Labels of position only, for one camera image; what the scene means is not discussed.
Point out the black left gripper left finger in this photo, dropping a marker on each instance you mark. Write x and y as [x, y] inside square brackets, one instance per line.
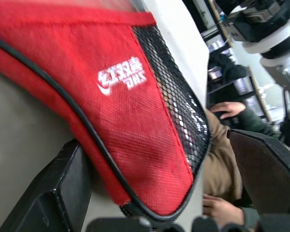
[62, 193]

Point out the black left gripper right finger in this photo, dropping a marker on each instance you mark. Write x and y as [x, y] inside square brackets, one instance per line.
[268, 174]

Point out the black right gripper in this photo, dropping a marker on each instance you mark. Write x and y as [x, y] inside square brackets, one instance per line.
[258, 21]

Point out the red table tennis paddle case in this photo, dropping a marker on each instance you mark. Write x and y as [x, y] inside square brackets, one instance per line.
[125, 116]

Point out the person's bare hand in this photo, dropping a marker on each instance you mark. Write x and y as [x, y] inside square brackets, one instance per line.
[230, 108]
[222, 211]

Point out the person's brown trouser leg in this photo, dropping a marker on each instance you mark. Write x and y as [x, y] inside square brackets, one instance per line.
[220, 159]

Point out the black metal storage shelf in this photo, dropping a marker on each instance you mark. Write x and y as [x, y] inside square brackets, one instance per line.
[232, 77]

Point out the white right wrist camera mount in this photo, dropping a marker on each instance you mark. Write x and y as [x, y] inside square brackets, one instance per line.
[278, 36]

